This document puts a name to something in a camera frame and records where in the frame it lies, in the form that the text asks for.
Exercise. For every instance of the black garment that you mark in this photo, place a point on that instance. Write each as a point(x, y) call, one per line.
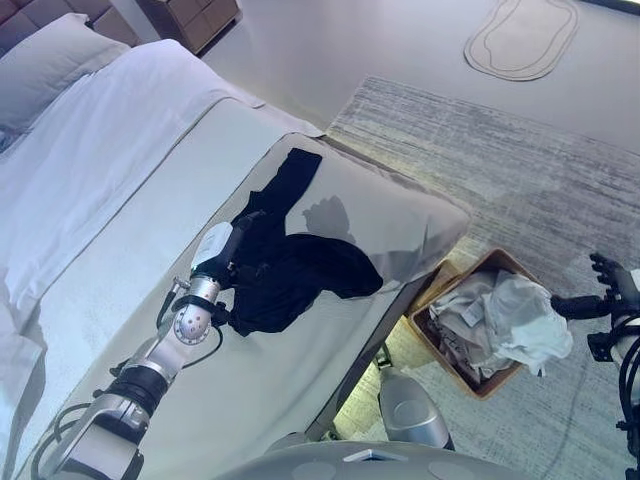
point(300, 280)

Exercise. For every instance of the right silver robot leg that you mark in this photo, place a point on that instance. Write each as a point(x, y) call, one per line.
point(410, 410)

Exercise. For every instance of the grey pillow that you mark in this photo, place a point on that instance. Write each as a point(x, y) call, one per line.
point(45, 70)

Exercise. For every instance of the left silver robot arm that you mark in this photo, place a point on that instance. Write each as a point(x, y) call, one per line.
point(165, 350)

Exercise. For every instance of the white duvet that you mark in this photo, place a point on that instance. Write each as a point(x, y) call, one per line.
point(100, 125)

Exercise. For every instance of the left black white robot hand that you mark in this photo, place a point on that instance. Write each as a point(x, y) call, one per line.
point(212, 245)

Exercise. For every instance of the brown wooden nightstand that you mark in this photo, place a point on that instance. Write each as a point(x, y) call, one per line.
point(200, 20)

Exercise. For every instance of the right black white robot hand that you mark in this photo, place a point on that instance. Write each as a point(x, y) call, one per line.
point(620, 290)

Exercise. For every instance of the beige bed runner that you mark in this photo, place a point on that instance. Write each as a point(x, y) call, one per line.
point(250, 380)

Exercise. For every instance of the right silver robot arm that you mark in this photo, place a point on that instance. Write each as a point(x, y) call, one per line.
point(631, 345)

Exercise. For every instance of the grey robot torso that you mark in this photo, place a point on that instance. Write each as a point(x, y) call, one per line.
point(325, 460)

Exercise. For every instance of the tan wicker basket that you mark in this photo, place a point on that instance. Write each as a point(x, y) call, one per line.
point(480, 387)

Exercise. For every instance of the grey striped rug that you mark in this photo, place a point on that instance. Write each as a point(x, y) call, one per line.
point(500, 175)

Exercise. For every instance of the beige garment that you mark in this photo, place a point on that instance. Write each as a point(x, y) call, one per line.
point(460, 320)

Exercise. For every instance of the white garment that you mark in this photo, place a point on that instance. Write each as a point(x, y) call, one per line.
point(530, 325)

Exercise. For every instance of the white mat with outlines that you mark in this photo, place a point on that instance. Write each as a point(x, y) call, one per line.
point(520, 40)

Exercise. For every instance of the bed with white sheet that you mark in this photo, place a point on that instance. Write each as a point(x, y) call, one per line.
point(165, 190)

